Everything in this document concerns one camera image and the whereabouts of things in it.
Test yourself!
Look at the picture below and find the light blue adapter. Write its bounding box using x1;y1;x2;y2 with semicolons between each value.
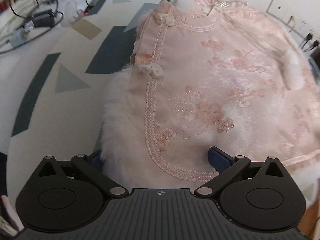
10;27;30;47

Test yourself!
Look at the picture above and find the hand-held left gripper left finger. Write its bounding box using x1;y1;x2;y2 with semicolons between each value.
37;149;127;197

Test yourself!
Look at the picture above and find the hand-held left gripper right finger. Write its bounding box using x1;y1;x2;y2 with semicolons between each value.
194;146;285;197

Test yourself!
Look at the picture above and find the geometric printed cloth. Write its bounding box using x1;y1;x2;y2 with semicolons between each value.
0;0;180;155

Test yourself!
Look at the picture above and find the black power adapter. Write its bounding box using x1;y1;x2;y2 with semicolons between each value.
31;9;54;28

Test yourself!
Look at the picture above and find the black plug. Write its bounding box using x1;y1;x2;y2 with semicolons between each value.
301;33;315;48

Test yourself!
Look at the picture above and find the pink fur-trimmed embroidered jacket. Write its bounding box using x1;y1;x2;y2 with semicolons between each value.
99;0;320;198

